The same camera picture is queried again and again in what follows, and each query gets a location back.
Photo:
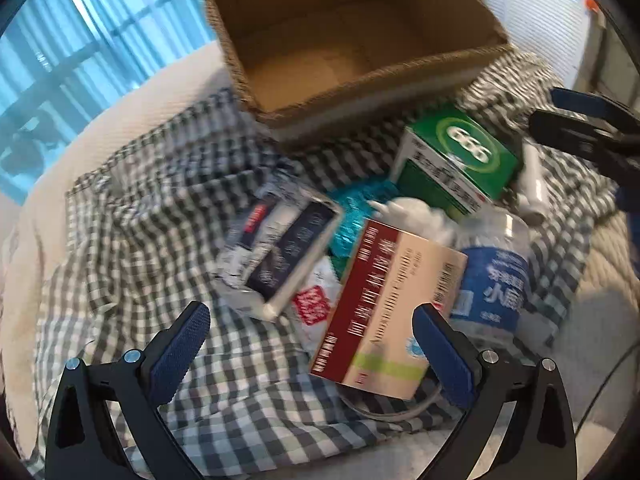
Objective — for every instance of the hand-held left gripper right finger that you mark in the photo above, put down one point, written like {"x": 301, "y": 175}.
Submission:
{"x": 445, "y": 355}

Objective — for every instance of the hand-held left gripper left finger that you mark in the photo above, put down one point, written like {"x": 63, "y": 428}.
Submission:
{"x": 175, "y": 355}

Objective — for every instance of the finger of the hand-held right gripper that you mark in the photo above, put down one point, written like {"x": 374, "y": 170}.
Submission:
{"x": 565, "y": 132}
{"x": 585, "y": 105}

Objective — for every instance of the red and cream medicine box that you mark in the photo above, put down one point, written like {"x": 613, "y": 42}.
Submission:
{"x": 380, "y": 300}

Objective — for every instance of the clear bottle with blue label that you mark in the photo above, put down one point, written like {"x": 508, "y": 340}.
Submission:
{"x": 492, "y": 280}

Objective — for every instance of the green medicine box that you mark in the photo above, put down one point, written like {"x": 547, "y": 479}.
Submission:
{"x": 450, "y": 160}

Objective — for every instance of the white sachet with red label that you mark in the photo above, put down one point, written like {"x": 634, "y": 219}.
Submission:
{"x": 310, "y": 305}

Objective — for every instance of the brown cardboard box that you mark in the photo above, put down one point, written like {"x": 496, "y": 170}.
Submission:
{"x": 320, "y": 35}

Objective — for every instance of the white slatted panel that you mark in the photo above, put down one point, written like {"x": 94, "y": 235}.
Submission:
{"x": 540, "y": 10}

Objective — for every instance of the white plush toy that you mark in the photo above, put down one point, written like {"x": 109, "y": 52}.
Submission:
{"x": 415, "y": 215}

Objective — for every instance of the grey checked cloth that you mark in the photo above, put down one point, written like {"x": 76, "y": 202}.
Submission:
{"x": 150, "y": 210}

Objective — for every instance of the teal foil packet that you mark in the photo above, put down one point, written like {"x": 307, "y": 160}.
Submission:
{"x": 352, "y": 225}

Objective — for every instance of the blue curtain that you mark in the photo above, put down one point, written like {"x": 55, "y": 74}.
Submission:
{"x": 75, "y": 35}

